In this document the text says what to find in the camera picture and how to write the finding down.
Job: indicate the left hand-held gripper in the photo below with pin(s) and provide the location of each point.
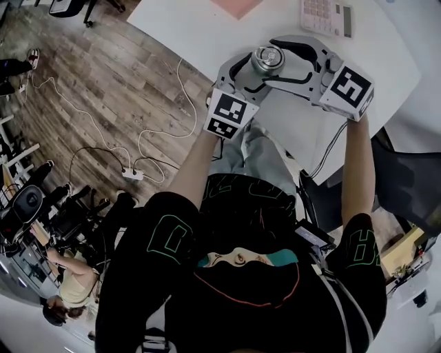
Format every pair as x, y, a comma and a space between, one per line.
229, 110

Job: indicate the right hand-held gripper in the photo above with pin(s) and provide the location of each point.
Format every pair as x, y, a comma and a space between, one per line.
348, 89

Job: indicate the silver metal knob with ring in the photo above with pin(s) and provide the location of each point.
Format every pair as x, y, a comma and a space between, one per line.
267, 57

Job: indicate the person's left forearm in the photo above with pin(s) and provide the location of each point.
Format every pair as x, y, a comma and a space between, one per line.
196, 172

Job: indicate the person's right forearm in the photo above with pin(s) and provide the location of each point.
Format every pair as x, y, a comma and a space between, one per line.
356, 172

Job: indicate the white desk calculator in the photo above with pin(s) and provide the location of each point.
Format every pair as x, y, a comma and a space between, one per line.
320, 17

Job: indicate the person's grey trousers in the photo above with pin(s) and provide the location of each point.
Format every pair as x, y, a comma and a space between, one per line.
255, 155

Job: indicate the white power strip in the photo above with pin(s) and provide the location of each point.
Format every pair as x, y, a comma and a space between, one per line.
133, 174

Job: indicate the black mesh office chair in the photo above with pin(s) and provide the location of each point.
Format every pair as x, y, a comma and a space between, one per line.
406, 179

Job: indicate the grey waist device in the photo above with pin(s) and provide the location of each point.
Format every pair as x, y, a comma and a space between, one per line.
310, 234

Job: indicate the black swivel chair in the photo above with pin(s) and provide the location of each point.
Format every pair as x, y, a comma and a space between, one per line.
100, 208

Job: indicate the grey black office chair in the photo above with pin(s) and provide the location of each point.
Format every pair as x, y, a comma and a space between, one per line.
65, 5

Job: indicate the light wooden desk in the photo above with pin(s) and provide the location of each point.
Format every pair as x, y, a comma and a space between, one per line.
403, 248

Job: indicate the person's black printed shirt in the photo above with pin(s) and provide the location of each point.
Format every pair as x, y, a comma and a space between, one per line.
241, 310

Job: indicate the small desk plant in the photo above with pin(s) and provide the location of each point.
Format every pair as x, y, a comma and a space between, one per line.
401, 272

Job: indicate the cluttered storage shelf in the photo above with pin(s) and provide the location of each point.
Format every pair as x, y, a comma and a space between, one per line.
31, 272

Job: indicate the white desk frame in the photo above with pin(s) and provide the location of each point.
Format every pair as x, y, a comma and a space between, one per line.
24, 153

